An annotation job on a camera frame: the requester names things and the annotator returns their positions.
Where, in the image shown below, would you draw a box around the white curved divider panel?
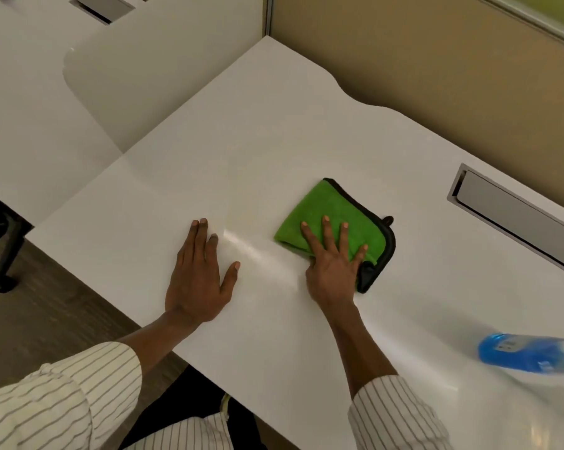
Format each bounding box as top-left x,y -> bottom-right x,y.
62,0 -> 269,153

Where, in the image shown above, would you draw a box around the white striped shirt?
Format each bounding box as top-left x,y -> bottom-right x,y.
122,410 -> 238,450

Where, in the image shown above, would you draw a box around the person's left forearm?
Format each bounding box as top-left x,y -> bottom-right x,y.
0,308 -> 204,450

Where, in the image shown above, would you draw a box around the blue spray bottle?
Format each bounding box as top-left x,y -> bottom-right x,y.
477,332 -> 564,376

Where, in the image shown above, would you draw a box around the person's right forearm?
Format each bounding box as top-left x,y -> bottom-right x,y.
316,300 -> 453,450

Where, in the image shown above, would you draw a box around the person's right hand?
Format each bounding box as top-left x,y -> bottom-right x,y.
301,215 -> 370,311

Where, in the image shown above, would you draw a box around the beige desk partition panel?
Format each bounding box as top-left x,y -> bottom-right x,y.
267,0 -> 564,217

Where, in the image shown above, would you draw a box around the black office chair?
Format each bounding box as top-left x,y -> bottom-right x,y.
0,186 -> 35,294

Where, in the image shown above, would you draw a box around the person's left hand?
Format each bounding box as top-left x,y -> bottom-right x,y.
164,218 -> 242,325

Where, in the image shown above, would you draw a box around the black trousers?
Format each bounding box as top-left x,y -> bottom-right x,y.
119,363 -> 268,450

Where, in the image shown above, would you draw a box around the green microfibre cloth black edge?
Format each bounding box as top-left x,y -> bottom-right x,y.
274,177 -> 396,295

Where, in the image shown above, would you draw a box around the silver desk cable tray lid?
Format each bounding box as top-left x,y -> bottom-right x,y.
447,163 -> 564,282
68,0 -> 136,26

